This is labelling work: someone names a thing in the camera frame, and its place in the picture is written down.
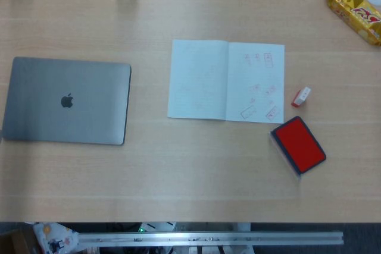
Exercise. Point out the small red white stamp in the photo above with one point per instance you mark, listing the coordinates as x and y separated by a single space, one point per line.
302 96

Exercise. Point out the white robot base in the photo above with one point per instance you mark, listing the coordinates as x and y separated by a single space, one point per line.
157 226

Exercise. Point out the open white notebook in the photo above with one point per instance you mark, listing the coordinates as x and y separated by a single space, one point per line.
202 81

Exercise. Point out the red ink pad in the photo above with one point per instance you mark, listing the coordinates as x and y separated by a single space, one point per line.
299 145

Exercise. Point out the grey closed laptop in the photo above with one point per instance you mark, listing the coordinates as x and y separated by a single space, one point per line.
44 87

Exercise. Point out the white printed bag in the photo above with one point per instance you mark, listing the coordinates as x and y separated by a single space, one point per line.
56 236

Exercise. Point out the yellow snack packet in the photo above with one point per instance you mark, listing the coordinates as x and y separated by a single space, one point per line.
354 10

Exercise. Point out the brown cardboard box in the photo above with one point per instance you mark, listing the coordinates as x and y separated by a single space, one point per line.
15 242

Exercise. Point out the aluminium rail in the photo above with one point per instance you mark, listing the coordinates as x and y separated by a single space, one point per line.
208 238

